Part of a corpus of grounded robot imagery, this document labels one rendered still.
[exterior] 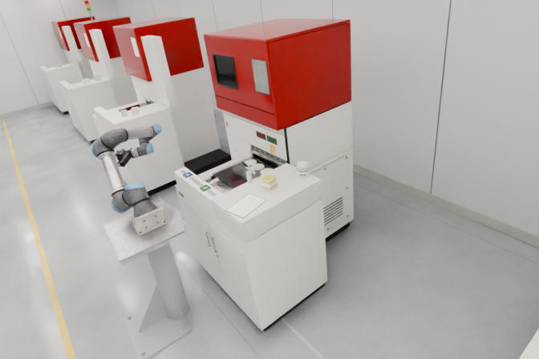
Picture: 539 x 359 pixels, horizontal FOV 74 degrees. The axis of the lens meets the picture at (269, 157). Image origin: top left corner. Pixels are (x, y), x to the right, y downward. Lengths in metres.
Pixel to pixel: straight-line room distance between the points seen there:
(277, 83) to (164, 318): 1.87
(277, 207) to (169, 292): 1.04
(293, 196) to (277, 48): 0.91
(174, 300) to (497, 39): 2.93
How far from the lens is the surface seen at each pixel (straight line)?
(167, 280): 2.65
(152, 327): 2.96
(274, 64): 2.28
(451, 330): 2.80
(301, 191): 2.21
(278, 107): 2.35
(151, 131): 2.82
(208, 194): 2.32
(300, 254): 2.46
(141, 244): 2.32
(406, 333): 2.72
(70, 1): 10.06
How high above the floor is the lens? 2.15
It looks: 27 degrees down
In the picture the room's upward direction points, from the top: 7 degrees counter-clockwise
